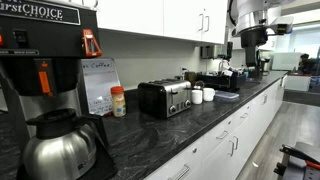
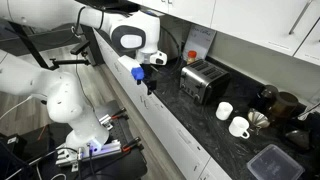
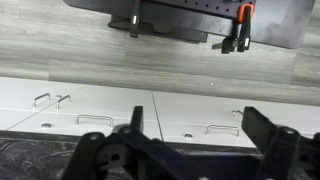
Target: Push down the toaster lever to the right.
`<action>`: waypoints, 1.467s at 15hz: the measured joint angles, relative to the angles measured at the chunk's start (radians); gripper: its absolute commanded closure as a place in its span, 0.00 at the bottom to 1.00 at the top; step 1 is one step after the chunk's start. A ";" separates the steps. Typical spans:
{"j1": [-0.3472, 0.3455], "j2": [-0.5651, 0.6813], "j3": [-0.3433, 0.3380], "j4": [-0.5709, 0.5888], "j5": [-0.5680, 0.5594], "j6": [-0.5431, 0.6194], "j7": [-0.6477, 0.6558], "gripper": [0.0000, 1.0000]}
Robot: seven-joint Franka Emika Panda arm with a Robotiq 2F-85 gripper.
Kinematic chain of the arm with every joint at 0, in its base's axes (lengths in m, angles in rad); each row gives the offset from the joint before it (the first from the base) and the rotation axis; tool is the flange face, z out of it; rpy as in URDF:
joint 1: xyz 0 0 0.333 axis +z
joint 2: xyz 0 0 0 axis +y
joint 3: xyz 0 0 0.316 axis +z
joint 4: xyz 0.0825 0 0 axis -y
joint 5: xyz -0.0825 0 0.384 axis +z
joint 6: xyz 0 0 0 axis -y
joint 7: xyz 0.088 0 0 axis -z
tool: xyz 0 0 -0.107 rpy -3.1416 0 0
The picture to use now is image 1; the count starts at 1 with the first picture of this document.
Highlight dark coffee grinder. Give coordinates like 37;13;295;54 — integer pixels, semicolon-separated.
183;70;198;88

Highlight black countertop organizer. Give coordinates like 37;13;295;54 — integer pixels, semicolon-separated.
196;69;248;93

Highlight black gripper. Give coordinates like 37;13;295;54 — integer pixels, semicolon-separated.
239;25;269;79

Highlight white box in background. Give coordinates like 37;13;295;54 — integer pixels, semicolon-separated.
284;73;313;93

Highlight white mug with handle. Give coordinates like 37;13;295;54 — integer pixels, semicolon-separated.
202;87;216;102

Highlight black commercial coffee brewer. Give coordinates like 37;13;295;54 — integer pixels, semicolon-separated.
0;0;118;180

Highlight laminated paper sign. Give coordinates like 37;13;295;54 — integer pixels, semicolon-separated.
80;58;122;117

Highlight person in background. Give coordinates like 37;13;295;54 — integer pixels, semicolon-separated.
298;53;320;76

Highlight steel coffee carafe black lid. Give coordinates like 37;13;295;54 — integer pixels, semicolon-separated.
22;108;110;180

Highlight white cup without handle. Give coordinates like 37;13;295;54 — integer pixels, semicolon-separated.
191;89;204;105

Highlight white lower cabinets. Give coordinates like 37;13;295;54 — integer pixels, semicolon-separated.
143;74;288;180

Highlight black and steel toaster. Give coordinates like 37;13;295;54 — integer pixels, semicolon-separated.
137;78;193;120

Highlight distant black coffee maker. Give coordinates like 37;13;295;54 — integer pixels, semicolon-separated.
259;57;272;75

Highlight creamer bottle orange lid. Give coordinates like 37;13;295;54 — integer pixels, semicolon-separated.
110;85;127;118

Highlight white background panel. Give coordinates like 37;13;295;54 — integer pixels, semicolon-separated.
271;51;303;72

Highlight steel under-cabinet dispenser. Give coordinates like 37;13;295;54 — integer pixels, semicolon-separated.
199;44;223;61

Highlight clamp with orange handle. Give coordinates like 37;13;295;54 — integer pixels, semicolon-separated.
304;159;320;172

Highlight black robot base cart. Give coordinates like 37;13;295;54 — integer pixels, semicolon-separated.
273;141;320;180

